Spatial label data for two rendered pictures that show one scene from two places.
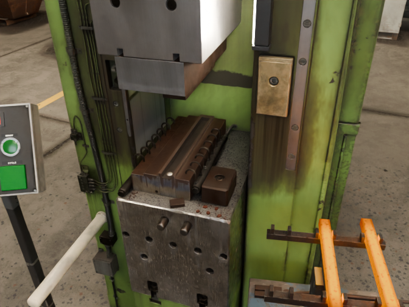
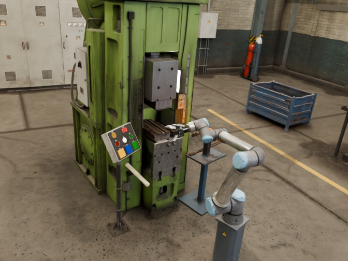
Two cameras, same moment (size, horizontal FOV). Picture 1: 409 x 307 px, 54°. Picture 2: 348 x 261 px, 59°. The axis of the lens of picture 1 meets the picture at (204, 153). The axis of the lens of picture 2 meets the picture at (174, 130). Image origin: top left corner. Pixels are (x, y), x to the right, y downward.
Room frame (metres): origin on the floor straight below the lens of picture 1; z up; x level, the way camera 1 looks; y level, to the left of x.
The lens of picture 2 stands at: (-0.84, 2.56, 2.36)
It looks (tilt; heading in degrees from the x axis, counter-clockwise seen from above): 24 degrees down; 305
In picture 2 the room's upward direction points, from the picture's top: 4 degrees clockwise
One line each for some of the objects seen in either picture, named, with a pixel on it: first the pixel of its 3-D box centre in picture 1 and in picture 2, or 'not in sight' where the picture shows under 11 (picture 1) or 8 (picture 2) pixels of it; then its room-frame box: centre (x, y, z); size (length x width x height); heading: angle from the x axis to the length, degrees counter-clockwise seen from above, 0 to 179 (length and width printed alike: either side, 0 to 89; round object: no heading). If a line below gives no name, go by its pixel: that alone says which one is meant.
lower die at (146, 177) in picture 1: (183, 150); (151, 129); (1.22, 0.08, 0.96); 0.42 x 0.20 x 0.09; 161
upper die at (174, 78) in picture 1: (178, 52); (153, 98); (1.22, 0.08, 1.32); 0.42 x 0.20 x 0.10; 161
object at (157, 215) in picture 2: not in sight; (160, 209); (0.97, 0.16, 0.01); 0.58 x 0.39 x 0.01; 71
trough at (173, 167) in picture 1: (189, 142); (154, 125); (1.21, 0.05, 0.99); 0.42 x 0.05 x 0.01; 161
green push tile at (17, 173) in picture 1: (13, 177); (134, 145); (1.00, 0.59, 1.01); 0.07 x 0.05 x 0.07; 96
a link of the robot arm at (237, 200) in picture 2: not in sight; (234, 200); (-0.03, 0.44, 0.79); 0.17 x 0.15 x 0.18; 59
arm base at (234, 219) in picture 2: not in sight; (233, 213); (-0.04, 0.43, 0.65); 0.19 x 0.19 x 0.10
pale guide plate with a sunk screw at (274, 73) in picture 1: (273, 86); (180, 101); (1.04, -0.20, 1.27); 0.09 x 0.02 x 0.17; 71
